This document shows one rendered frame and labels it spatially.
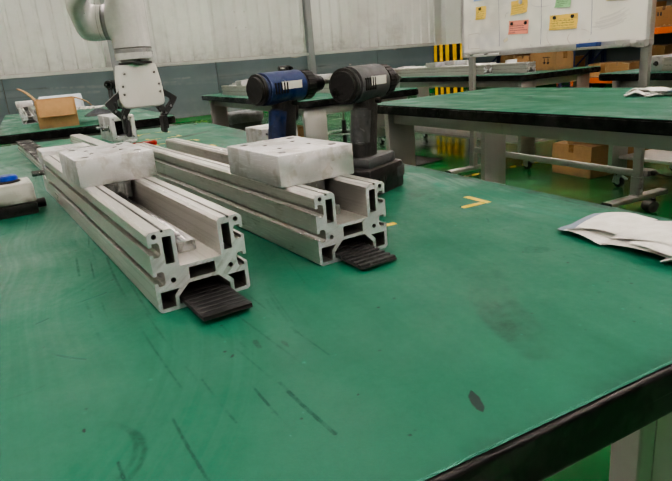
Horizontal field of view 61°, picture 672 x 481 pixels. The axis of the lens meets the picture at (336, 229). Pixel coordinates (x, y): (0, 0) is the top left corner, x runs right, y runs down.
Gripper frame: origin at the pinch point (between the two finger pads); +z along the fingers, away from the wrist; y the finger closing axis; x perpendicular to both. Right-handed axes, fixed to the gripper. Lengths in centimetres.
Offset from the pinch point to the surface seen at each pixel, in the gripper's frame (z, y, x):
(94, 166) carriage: 0, 22, 54
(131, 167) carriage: 1, 17, 54
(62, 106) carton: 0, -10, -204
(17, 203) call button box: 8.4, 31.1, 21.8
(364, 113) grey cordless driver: -3, -20, 61
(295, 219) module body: 6, 5, 81
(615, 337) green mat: 11, -4, 117
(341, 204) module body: 6, -2, 80
